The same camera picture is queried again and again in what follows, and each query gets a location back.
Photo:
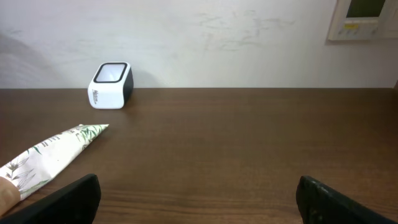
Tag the white wall control panel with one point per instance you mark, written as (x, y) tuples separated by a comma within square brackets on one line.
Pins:
[(363, 20)]

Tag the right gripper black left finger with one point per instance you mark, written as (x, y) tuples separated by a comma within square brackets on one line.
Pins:
[(76, 203)]

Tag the white tube with gold cap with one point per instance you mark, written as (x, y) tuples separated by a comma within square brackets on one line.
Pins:
[(41, 163)]

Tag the white barcode scanner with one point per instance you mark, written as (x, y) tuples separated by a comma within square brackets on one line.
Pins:
[(111, 86)]

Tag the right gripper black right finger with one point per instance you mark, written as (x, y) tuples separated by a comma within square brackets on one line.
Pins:
[(321, 204)]

